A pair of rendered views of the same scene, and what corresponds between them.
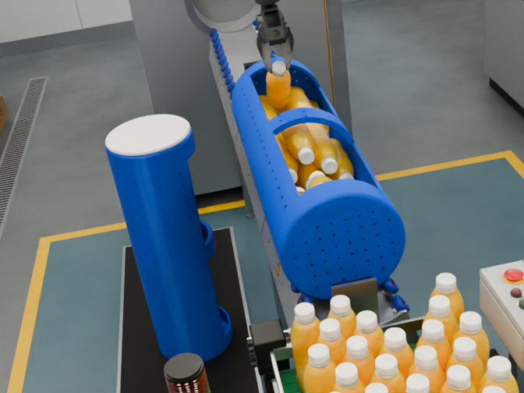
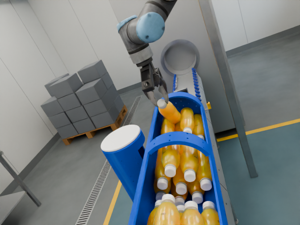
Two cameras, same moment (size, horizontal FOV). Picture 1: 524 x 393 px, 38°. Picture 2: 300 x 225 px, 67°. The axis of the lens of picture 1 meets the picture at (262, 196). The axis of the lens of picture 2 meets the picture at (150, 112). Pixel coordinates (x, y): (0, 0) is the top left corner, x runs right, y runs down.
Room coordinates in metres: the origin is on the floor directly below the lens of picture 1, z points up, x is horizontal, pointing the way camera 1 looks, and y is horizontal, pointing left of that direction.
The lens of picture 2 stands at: (1.13, -0.39, 1.66)
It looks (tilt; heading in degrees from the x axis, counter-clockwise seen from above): 23 degrees down; 22
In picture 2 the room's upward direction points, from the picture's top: 25 degrees counter-clockwise
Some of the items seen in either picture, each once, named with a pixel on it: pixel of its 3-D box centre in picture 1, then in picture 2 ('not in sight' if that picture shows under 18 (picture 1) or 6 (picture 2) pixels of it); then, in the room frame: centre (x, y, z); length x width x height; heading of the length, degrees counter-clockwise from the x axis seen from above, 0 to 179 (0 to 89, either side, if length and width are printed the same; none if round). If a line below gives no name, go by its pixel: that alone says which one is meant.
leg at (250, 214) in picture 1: (242, 162); not in sight; (3.34, 0.07, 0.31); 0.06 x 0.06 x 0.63; 5
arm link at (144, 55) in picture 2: not in sight; (140, 55); (2.03, -0.10, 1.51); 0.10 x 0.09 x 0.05; 95
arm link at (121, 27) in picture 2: not in sight; (132, 34); (2.02, -0.10, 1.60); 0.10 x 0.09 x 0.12; 43
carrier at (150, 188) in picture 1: (174, 246); (147, 186); (2.28, 0.33, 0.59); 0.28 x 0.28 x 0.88
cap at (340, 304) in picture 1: (340, 305); not in sight; (1.20, -0.12, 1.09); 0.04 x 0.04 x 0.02
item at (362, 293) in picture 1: (355, 302); not in sight; (1.32, -0.17, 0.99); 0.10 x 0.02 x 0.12; 95
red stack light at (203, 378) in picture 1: (186, 379); not in sight; (0.91, 0.16, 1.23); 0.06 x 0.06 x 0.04
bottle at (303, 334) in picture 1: (309, 350); not in sight; (1.19, -0.05, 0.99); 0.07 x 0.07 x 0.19
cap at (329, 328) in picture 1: (330, 328); not in sight; (1.13, -0.09, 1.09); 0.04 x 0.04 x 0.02
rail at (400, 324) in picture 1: (365, 334); not in sight; (1.24, -0.17, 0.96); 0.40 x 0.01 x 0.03; 95
